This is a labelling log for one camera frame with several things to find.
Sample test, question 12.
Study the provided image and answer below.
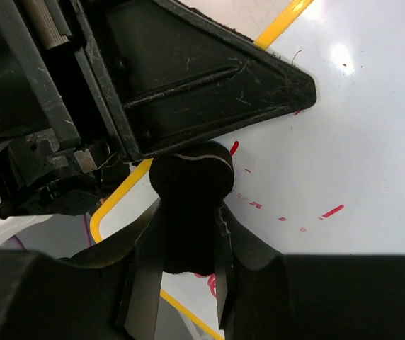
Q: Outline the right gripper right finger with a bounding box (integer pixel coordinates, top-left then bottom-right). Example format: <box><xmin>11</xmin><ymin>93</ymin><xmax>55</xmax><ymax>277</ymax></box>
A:
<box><xmin>214</xmin><ymin>205</ymin><xmax>405</xmax><ymax>339</ymax></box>

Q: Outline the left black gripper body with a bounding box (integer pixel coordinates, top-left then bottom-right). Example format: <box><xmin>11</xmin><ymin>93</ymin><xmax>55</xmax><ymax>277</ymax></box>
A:
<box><xmin>0</xmin><ymin>1</ymin><xmax>129</xmax><ymax>218</ymax></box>

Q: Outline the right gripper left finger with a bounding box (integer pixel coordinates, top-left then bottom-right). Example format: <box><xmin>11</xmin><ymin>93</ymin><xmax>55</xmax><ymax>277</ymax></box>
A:
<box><xmin>0</xmin><ymin>202</ymin><xmax>164</xmax><ymax>339</ymax></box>

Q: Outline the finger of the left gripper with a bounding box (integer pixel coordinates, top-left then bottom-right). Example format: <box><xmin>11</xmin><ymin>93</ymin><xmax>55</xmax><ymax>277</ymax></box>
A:
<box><xmin>74</xmin><ymin>1</ymin><xmax>316</xmax><ymax>160</ymax></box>

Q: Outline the black bone-shaped eraser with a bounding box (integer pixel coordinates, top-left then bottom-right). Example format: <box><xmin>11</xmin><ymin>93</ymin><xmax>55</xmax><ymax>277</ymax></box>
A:
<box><xmin>149</xmin><ymin>141</ymin><xmax>234</xmax><ymax>276</ymax></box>

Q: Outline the yellow framed whiteboard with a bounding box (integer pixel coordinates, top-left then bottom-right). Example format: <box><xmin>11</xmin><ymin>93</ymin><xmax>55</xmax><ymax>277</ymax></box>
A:
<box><xmin>89</xmin><ymin>0</ymin><xmax>405</xmax><ymax>340</ymax></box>

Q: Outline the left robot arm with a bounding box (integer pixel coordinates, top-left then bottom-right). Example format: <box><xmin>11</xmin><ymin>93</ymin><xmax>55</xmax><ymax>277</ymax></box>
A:
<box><xmin>0</xmin><ymin>1</ymin><xmax>316</xmax><ymax>244</ymax></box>

